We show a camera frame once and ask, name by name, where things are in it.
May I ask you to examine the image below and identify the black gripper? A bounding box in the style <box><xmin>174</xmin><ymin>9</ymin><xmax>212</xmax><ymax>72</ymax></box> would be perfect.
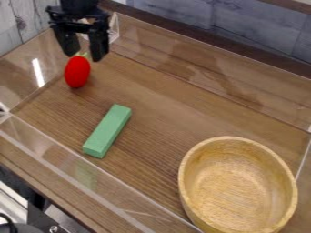
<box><xmin>45</xmin><ymin>0</ymin><xmax>109</xmax><ymax>62</ymax></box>

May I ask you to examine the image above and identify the red plush fruit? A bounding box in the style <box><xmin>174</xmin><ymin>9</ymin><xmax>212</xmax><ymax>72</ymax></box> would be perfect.
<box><xmin>64</xmin><ymin>55</ymin><xmax>90</xmax><ymax>88</ymax></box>

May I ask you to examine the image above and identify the wooden bowl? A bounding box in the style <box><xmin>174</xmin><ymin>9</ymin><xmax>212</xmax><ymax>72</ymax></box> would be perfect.
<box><xmin>177</xmin><ymin>136</ymin><xmax>297</xmax><ymax>233</ymax></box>

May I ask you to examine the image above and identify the green rectangular block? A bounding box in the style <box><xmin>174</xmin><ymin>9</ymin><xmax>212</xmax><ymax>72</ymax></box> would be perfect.
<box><xmin>82</xmin><ymin>104</ymin><xmax>130</xmax><ymax>158</ymax></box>

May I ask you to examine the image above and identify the clear acrylic corner bracket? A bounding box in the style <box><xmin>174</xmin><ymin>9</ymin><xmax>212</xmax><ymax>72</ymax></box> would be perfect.
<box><xmin>78</xmin><ymin>12</ymin><xmax>120</xmax><ymax>44</ymax></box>

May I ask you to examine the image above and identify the clear acrylic enclosure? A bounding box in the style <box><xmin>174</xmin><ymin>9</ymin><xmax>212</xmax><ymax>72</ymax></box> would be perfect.
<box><xmin>0</xmin><ymin>16</ymin><xmax>311</xmax><ymax>233</ymax></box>

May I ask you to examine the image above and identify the black clamp bracket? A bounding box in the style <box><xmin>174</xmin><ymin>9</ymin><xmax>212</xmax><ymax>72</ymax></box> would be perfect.
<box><xmin>26</xmin><ymin>201</ymin><xmax>69</xmax><ymax>233</ymax></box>

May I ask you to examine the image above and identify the black cable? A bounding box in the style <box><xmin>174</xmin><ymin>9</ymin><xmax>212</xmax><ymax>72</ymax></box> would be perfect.
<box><xmin>0</xmin><ymin>213</ymin><xmax>20</xmax><ymax>233</ymax></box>

